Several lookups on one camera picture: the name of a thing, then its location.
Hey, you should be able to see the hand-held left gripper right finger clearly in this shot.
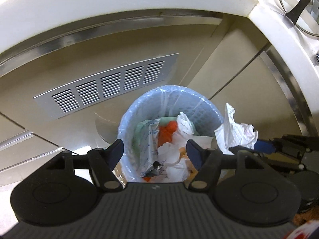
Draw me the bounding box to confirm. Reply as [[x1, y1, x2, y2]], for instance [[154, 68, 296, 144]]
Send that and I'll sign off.
[[186, 139, 272, 192]]

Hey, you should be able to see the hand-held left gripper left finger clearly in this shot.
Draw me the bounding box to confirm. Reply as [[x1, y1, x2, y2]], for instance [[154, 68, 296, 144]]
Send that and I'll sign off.
[[46, 139, 124, 193]]

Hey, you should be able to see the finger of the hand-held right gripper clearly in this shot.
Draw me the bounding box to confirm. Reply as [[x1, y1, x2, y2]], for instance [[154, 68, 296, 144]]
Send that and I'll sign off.
[[256, 134, 319, 155], [229, 146, 306, 170]]

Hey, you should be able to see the large white tissue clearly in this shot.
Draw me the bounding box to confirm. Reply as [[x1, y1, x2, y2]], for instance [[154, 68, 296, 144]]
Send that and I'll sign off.
[[214, 103, 258, 155]]

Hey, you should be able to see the red plastic bag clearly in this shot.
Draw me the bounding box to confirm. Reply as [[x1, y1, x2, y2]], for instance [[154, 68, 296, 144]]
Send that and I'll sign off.
[[158, 121, 178, 150]]

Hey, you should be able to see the black wrapper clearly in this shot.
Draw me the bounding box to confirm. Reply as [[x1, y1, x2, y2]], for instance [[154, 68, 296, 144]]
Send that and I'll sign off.
[[143, 161, 163, 178]]

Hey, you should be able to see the blue mesh trash bin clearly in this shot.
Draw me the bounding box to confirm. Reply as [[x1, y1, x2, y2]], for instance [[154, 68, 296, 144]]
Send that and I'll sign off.
[[117, 86, 225, 183]]

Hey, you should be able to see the person's right hand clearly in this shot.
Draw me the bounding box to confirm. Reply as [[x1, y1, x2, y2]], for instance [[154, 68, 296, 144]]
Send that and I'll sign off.
[[294, 204, 319, 228]]

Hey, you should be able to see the red white printed fabric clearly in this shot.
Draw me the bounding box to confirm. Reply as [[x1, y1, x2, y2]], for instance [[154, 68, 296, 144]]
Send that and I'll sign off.
[[284, 220, 319, 239]]

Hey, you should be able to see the grey cabinet vent grille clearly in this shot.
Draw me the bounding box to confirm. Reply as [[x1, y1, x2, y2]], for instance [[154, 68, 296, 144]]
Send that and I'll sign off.
[[32, 53, 179, 120]]

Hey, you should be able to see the glass pot lid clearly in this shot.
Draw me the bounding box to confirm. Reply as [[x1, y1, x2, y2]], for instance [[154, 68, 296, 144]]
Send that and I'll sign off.
[[276, 0, 319, 37]]

